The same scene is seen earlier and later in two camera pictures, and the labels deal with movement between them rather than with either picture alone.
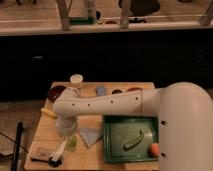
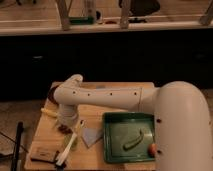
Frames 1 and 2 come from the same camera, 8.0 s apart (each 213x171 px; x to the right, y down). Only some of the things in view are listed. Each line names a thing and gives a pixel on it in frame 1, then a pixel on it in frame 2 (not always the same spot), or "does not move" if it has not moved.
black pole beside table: x=20 y=127 does not move
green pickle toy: x=129 y=146 does not move
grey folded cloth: x=90 y=135 does not move
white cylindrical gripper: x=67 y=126 → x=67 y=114
